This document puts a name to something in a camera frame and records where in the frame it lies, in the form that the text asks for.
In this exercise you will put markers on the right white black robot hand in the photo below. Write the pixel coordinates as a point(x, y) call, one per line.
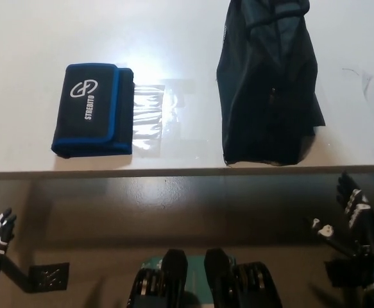
point(356, 211)

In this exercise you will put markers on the dark navy garment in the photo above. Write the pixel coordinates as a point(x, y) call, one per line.
point(263, 96)

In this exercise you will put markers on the black floor tape patch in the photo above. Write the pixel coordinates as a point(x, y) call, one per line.
point(50, 277)
point(337, 272)

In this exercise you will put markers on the black blue-trimmed Strebito notebook pouch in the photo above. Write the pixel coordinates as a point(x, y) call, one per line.
point(90, 109)

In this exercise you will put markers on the clear plastic sheet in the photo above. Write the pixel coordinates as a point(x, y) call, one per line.
point(148, 112)

